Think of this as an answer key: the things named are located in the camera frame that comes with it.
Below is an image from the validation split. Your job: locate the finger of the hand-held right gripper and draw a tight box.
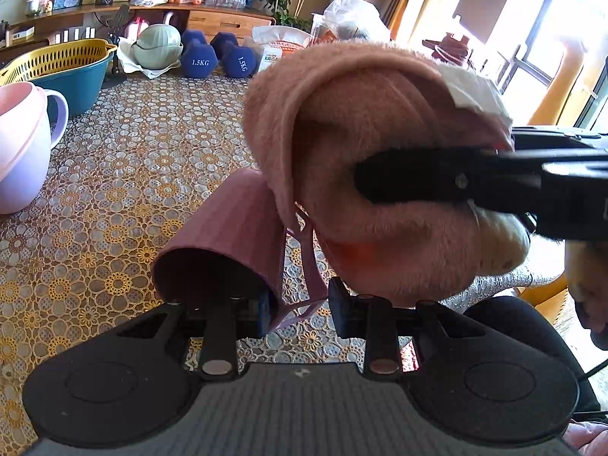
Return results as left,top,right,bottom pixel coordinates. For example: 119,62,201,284
354,147,542,210

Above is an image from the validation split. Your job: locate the person's right hand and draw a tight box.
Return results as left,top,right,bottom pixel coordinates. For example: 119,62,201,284
565,242,608,343

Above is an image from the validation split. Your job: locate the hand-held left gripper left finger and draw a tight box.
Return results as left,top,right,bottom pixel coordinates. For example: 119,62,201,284
116,294,281,382

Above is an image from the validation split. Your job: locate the yellow strainer basket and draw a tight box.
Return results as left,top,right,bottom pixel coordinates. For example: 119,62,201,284
0,39,117,88

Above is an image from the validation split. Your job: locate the orange and white tissue pack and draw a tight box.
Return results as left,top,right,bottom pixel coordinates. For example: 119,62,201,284
252,26,314,75

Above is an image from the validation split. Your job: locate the stack of green bowls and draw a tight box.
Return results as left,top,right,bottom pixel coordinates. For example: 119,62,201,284
130,24,184,68

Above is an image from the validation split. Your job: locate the black stand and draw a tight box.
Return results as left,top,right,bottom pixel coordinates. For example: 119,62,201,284
107,5,132,77

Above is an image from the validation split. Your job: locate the pink and lilac jug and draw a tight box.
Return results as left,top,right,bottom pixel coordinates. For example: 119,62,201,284
0,82,70,214

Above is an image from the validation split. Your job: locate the black cable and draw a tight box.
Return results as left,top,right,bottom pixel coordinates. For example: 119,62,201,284
576,358,608,382

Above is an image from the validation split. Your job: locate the wooden chair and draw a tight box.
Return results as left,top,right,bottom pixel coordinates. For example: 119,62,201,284
515,275,571,326

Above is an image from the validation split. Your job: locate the white cloth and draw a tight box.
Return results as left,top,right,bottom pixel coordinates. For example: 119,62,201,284
116,38,184,79

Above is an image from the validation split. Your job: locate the peach curved post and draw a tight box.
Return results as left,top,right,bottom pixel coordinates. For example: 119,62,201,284
527,33,608,129

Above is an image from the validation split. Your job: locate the blue dumbbell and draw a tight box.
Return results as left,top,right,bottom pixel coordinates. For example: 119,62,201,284
210,32,259,78
179,30,219,78

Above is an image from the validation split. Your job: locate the purple ribbed cup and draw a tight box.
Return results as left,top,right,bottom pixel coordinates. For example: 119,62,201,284
152,166,329,332

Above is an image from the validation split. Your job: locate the pink fluffy towel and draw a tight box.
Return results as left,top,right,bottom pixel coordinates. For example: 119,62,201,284
242,40,517,309

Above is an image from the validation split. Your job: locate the wooden television cabinet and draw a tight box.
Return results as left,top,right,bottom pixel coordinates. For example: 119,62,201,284
0,2,277,65

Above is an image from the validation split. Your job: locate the pale yellow cloth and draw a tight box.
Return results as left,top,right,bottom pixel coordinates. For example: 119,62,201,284
475,209,531,275

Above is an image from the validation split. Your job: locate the blue plastic basin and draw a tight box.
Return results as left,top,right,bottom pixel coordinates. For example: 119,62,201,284
35,52,116,117

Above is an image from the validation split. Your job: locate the yellow curtain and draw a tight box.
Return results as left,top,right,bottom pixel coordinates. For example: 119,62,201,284
380,0,457,44

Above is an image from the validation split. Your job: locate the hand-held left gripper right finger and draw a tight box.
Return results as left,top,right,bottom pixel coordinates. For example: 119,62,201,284
329,276,476,377

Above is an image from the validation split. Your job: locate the white router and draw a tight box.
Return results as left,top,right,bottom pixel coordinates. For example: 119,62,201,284
50,26,96,44

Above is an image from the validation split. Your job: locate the red water bottle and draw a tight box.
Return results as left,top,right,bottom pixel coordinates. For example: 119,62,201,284
422,32,472,65

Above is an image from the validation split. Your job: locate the crumpled clear plastic bag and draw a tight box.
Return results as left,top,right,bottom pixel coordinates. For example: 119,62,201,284
323,0,393,44

